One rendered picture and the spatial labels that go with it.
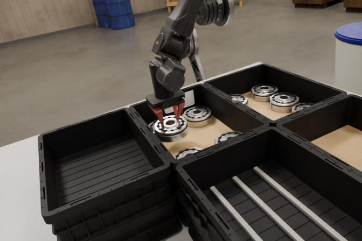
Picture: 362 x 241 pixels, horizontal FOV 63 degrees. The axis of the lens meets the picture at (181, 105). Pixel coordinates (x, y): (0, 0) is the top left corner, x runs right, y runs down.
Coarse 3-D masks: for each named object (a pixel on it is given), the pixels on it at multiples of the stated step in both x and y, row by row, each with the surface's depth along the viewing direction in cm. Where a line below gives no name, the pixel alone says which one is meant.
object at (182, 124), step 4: (168, 116) 94; (172, 116) 93; (180, 116) 93; (180, 120) 90; (184, 120) 90; (156, 124) 90; (160, 124) 90; (180, 124) 88; (184, 124) 88; (156, 128) 88; (160, 128) 88; (164, 128) 88; (172, 128) 87; (176, 128) 87; (180, 128) 87; (184, 128) 87; (160, 132) 86; (164, 132) 86; (168, 132) 86; (172, 132) 85; (176, 132) 85
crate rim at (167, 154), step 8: (184, 88) 110; (192, 88) 111; (208, 88) 107; (224, 96) 99; (136, 104) 103; (232, 104) 94; (136, 112) 98; (248, 112) 88; (256, 120) 84; (264, 120) 82; (144, 128) 88; (256, 128) 79; (152, 136) 83; (240, 136) 77; (160, 144) 79; (216, 144) 75; (224, 144) 75; (168, 152) 75; (200, 152) 73; (176, 160) 71; (184, 160) 71
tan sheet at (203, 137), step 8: (216, 120) 105; (192, 128) 103; (200, 128) 102; (208, 128) 102; (216, 128) 101; (224, 128) 100; (192, 136) 98; (200, 136) 98; (208, 136) 97; (216, 136) 96; (168, 144) 96; (176, 144) 95; (184, 144) 95; (192, 144) 94; (200, 144) 94; (208, 144) 93; (176, 152) 91
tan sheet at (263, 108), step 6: (246, 96) 119; (252, 102) 114; (258, 102) 113; (264, 102) 113; (252, 108) 110; (258, 108) 109; (264, 108) 109; (264, 114) 105; (270, 114) 104; (276, 114) 104; (282, 114) 103; (288, 114) 103
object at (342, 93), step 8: (264, 64) 121; (240, 72) 118; (288, 72) 110; (208, 80) 114; (216, 80) 114; (304, 80) 103; (312, 80) 101; (216, 88) 106; (328, 88) 95; (336, 88) 93; (336, 96) 89; (240, 104) 93; (320, 104) 86; (256, 112) 87; (296, 112) 84; (272, 120) 82; (280, 120) 81
